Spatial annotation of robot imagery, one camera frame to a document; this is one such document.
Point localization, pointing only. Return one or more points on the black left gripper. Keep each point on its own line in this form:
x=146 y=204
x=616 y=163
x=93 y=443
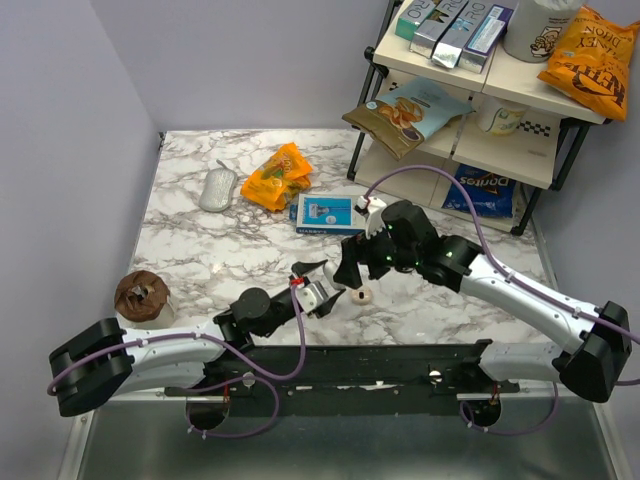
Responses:
x=327 y=306

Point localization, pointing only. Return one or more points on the blue Harry's razor box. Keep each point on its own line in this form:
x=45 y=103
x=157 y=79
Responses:
x=326 y=214

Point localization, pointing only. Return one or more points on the purple blue box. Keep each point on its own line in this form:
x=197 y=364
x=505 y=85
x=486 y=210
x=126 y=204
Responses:
x=481 y=44

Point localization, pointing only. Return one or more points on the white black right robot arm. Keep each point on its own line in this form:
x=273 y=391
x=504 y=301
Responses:
x=589 y=345

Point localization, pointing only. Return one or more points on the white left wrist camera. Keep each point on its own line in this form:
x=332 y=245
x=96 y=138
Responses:
x=311 y=296

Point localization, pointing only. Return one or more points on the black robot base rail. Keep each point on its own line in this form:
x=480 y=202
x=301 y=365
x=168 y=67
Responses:
x=375 y=380

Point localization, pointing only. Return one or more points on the grey glitter pouch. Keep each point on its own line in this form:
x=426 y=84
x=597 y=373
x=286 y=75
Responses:
x=218 y=189

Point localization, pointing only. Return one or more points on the brown paper cupcake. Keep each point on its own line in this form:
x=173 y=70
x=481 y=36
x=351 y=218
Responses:
x=144 y=300

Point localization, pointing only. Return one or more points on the blue gold chips bag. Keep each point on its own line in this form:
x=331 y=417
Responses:
x=407 y=116

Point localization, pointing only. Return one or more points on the blue Doritos bag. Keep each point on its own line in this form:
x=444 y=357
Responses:
x=491 y=194

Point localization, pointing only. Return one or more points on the black beige shelf rack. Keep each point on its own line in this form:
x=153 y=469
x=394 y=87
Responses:
x=538 y=155

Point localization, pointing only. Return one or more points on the white yellow cup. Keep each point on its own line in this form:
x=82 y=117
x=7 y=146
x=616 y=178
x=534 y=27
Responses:
x=499 y=117

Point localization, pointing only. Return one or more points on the orange honey dijon chips bag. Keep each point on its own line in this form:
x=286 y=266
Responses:
x=591 y=64

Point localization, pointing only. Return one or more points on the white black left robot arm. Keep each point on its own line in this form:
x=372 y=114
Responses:
x=106 y=360

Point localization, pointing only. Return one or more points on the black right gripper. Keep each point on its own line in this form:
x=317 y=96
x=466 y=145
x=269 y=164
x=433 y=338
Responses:
x=354 y=249

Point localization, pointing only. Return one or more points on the silver RO box left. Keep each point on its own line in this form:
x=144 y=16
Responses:
x=435 y=25

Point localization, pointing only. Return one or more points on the beige small earbud case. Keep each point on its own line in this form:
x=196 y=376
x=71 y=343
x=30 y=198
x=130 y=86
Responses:
x=362 y=296

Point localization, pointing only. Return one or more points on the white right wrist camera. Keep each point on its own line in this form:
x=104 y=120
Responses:
x=371 y=208

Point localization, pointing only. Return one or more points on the silver RO box middle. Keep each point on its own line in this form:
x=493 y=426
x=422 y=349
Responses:
x=449 y=48

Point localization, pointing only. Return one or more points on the white earbud charging case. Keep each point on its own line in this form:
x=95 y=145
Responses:
x=329 y=271

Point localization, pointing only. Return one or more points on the silver ro box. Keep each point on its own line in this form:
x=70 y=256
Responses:
x=435 y=25
x=449 y=48

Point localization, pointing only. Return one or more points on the white popcorn tub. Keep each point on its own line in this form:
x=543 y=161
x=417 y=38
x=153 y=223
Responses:
x=536 y=26

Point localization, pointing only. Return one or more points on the green RO box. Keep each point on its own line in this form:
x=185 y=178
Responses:
x=410 y=19

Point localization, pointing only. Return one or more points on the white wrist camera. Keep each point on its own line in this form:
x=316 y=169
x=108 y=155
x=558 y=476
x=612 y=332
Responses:
x=371 y=208
x=311 y=296

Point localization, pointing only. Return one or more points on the orange candy bag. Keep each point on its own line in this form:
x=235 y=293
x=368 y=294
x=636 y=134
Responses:
x=284 y=175

